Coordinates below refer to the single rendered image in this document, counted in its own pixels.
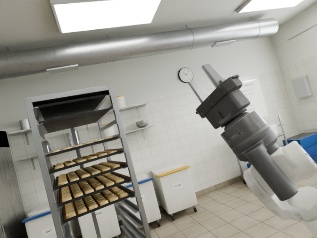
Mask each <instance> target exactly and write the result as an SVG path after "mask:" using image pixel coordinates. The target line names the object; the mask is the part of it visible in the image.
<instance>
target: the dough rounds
mask: <svg viewBox="0 0 317 238"><path fill-rule="evenodd" d="M128 195H129V194H128V193H126V192H125V191H123V190H121V189H119V188H118V187H113V188H110V189H107V190H104V191H101V192H99V193H96V194H93V195H90V196H87V197H85V198H82V199H79V200H76V201H74V202H71V203H68V204H65V205H63V215H64V220H66V219H68V218H71V217H73V216H76V215H79V214H81V213H84V212H86V211H89V210H91V209H94V208H97V207H99V206H102V205H104V204H107V203H110V202H113V201H115V200H117V199H120V198H122V197H125V196H128Z"/></svg>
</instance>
